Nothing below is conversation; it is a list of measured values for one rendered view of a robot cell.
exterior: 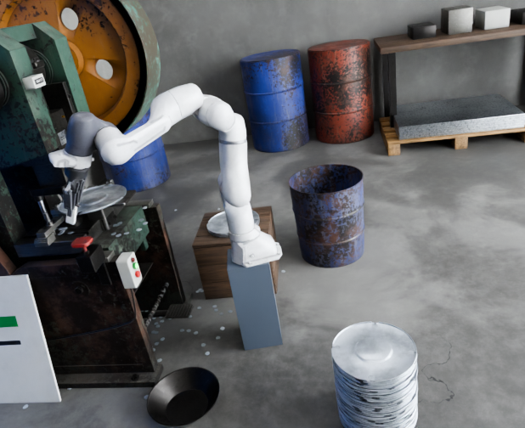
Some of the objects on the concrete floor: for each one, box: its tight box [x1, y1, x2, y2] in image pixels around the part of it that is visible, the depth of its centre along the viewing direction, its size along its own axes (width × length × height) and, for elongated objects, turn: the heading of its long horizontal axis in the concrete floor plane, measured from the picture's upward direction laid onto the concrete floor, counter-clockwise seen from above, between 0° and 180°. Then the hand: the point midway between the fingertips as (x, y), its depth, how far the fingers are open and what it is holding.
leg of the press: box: [0, 218, 164, 389], centre depth 198 cm, size 92×12×90 cm, turn 100°
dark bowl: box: [147, 367, 220, 426], centre depth 191 cm, size 30×30×7 cm
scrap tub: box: [288, 164, 364, 268], centre depth 273 cm, size 42×42×48 cm
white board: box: [0, 274, 61, 404], centre depth 203 cm, size 14×50×59 cm, turn 101°
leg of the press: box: [59, 198, 193, 311], centre depth 246 cm, size 92×12×90 cm, turn 100°
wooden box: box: [192, 206, 279, 300], centre depth 264 cm, size 40×38×35 cm
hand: (71, 214), depth 168 cm, fingers closed
